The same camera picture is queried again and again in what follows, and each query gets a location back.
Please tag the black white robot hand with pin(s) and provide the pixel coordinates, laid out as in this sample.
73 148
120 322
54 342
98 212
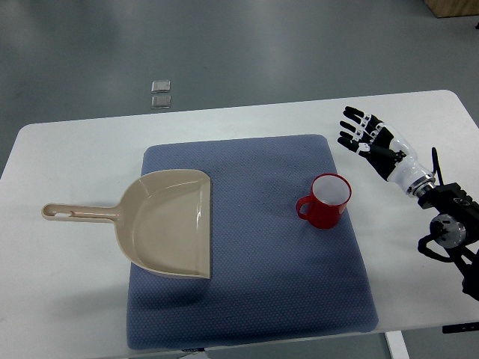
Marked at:
389 154

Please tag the red mug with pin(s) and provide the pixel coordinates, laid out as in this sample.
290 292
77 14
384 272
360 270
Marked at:
326 202

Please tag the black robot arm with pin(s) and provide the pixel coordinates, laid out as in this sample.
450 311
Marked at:
453 229

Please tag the beige plastic dustpan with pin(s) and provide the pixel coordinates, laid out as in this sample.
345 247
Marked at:
162 222

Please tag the wooden box corner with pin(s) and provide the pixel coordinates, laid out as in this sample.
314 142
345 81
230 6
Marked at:
453 8

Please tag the white table leg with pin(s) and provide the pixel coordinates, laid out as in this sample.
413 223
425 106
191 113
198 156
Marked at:
396 345

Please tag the black table control panel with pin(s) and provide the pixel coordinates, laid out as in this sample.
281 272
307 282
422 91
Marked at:
460 328

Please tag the upper metal floor plate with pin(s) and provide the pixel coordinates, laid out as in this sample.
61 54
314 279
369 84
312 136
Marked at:
161 86

